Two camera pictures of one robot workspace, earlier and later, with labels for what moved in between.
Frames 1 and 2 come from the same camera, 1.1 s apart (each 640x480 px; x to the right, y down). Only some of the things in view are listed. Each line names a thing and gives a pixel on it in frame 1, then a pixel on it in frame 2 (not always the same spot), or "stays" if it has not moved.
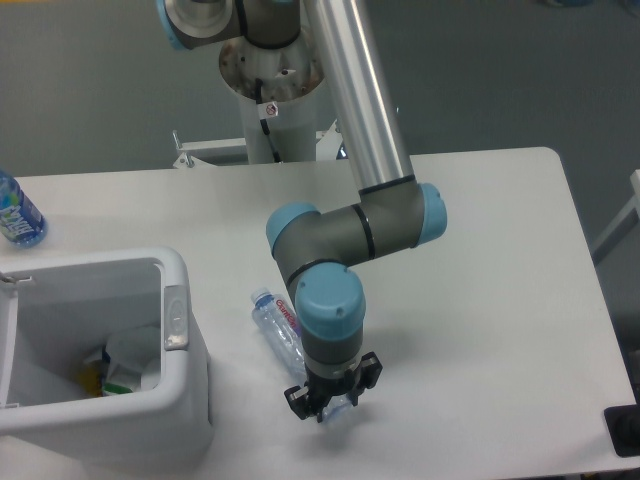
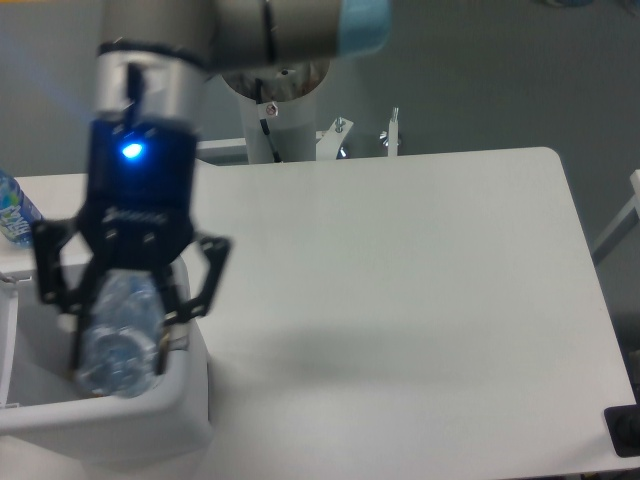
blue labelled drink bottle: [20, 220] stays
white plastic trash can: [55, 314] stays
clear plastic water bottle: [279, 322] → [121, 339]
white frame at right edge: [629, 218] stays
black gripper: [322, 389] → [142, 181]
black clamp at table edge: [623, 424] stays
